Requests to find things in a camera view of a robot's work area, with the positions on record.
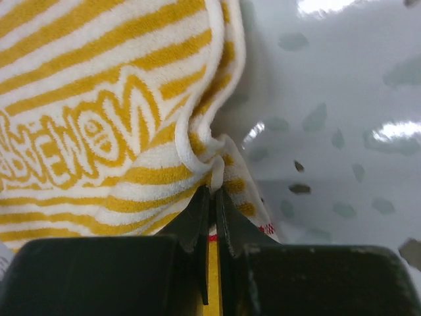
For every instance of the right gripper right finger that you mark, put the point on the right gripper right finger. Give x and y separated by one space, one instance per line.
259 276

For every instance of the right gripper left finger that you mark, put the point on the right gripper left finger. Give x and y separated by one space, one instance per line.
162 274

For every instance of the yellow striped Doraemon towel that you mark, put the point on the yellow striped Doraemon towel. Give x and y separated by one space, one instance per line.
107 112

